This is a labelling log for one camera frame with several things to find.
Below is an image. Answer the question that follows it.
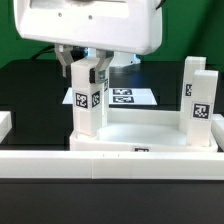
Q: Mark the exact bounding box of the fiducial marker sheet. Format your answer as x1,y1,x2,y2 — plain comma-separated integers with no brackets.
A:
62,87,158,106

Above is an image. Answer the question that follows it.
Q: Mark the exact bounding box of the white left fence block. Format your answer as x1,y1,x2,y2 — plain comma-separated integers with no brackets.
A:
0,111,12,143

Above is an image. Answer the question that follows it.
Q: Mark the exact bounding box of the white desk tabletop tray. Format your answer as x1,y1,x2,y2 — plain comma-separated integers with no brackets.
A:
70,108,218,153

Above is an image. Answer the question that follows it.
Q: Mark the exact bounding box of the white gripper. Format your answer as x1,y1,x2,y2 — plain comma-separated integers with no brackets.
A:
13,0,163,84

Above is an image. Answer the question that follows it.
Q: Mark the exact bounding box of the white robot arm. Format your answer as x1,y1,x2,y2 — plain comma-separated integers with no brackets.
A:
13,0,166,67

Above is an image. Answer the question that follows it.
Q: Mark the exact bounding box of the white front fence bar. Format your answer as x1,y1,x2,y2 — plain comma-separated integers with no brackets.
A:
0,150,224,180

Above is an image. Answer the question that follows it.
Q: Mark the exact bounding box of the white fence block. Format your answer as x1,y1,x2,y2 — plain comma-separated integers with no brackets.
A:
0,111,12,143
212,114,224,151

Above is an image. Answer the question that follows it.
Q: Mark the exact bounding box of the white right fence block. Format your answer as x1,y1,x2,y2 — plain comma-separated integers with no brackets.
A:
212,114,224,151

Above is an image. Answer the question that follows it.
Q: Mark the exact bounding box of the black cable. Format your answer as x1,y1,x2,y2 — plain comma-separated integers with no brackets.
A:
30,44,58,61

